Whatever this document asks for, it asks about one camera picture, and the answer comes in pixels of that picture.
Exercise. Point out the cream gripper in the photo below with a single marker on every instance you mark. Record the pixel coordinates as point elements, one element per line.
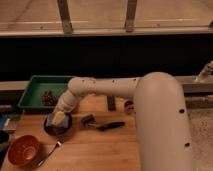
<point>58,117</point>

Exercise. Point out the purple bowl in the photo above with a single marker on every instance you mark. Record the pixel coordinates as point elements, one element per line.
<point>62,128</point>

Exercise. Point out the metal fork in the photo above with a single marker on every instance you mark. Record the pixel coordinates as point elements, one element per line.
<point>57,145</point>

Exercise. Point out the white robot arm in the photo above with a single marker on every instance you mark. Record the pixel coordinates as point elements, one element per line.
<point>162,122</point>

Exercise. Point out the orange red bowl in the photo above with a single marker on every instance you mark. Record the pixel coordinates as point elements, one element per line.
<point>23,150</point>

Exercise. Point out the blue grey sponge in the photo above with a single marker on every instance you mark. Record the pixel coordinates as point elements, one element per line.
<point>64,124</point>

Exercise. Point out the dark red grapes bunch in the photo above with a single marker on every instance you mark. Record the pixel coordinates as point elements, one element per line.
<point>48,99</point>

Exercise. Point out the green plastic tray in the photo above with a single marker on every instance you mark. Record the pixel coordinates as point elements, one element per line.
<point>31,100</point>

